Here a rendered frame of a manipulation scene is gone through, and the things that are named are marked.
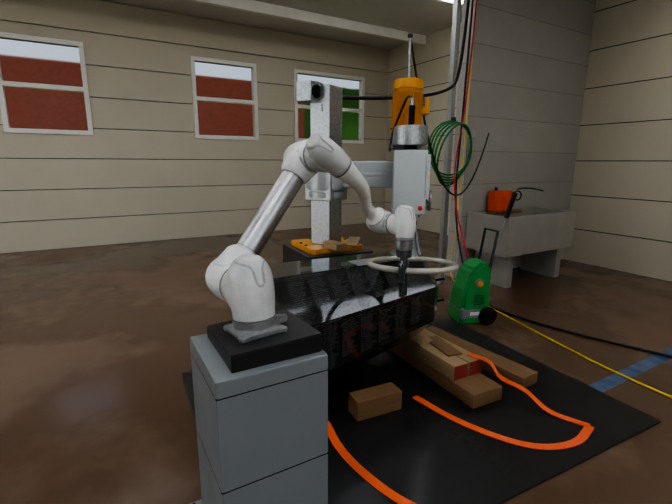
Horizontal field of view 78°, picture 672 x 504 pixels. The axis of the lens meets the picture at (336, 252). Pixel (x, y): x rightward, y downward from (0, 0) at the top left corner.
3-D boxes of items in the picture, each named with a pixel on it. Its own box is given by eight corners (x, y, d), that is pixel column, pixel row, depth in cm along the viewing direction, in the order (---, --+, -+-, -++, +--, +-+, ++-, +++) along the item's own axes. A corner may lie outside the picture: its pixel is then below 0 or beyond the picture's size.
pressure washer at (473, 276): (476, 311, 414) (483, 225, 395) (496, 324, 380) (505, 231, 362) (444, 314, 406) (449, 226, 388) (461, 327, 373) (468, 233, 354)
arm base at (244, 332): (298, 328, 151) (297, 313, 150) (241, 344, 139) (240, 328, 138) (275, 315, 166) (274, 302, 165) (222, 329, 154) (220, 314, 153)
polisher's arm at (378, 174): (303, 190, 331) (303, 158, 326) (308, 187, 365) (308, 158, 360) (396, 191, 328) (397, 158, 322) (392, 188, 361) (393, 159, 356)
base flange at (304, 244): (289, 244, 368) (289, 239, 367) (338, 240, 390) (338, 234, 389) (311, 255, 326) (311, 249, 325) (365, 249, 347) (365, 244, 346)
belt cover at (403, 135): (389, 153, 356) (390, 133, 352) (419, 154, 353) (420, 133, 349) (391, 151, 263) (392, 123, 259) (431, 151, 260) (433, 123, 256)
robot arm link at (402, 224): (420, 237, 199) (400, 235, 210) (421, 205, 197) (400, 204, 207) (405, 239, 193) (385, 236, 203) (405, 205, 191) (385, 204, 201)
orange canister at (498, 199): (481, 213, 528) (483, 187, 521) (507, 211, 552) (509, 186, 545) (495, 215, 509) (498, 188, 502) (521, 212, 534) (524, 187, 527)
